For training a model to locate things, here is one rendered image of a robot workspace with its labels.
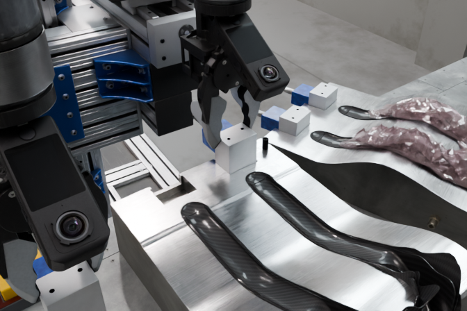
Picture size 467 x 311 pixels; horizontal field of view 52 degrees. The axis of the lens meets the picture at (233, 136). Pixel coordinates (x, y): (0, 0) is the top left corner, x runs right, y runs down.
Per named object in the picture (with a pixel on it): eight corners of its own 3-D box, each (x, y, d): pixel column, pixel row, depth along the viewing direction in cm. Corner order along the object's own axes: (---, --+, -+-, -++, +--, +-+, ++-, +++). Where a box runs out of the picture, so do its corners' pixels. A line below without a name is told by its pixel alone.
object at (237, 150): (181, 133, 77) (178, 105, 74) (207, 123, 80) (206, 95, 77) (229, 175, 69) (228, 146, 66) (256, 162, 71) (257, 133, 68)
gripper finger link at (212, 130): (197, 132, 72) (206, 76, 67) (219, 152, 68) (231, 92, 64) (178, 135, 70) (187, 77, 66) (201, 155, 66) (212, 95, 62)
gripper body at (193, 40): (225, 60, 71) (224, -21, 64) (262, 84, 65) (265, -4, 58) (181, 76, 67) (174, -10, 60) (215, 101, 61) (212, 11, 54)
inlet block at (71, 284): (18, 257, 54) (5, 223, 51) (61, 238, 57) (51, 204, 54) (59, 342, 46) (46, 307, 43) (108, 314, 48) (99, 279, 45)
